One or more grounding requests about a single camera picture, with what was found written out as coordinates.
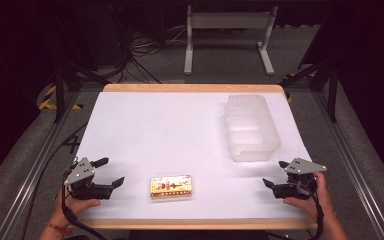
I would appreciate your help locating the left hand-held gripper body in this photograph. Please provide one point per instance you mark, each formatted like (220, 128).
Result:
(80, 173)

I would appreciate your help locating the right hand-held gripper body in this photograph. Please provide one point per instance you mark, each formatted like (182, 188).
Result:
(301, 166)

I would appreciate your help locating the clear plastic container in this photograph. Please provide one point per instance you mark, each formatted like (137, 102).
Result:
(250, 128)

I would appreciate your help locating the yellow snack packet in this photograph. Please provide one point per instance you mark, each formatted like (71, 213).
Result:
(171, 187)

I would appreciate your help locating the person's left hand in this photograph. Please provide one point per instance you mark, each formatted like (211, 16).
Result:
(76, 205)

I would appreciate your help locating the person's right hand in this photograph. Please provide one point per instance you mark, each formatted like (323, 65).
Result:
(313, 205)

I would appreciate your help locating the yellow black hazard tape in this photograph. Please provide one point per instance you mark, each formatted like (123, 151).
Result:
(290, 97)
(48, 98)

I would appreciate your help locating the white table mat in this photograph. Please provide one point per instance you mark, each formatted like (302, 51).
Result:
(166, 133)

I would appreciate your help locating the black metal stand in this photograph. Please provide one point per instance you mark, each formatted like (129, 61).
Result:
(60, 90)
(331, 86)

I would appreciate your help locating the person's dark lap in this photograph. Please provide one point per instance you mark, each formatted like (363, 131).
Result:
(196, 235)

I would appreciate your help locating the wooden table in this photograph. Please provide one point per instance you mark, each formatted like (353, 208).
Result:
(193, 88)

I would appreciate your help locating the aluminium floor rail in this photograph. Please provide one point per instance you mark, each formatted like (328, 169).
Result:
(353, 160)
(30, 180)

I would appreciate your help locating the white metal desk frame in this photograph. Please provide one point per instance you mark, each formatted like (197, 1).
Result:
(228, 20)

